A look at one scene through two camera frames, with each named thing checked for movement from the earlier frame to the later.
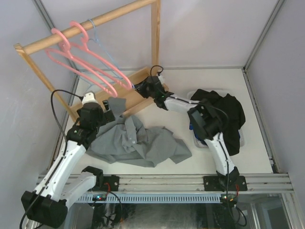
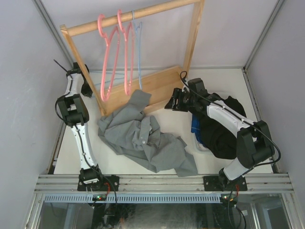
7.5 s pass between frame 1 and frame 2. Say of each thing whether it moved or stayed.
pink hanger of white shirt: moved
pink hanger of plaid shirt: moved
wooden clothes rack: moved
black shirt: stayed
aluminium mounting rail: stayed
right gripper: moved
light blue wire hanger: moved
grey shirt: moved
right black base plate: stayed
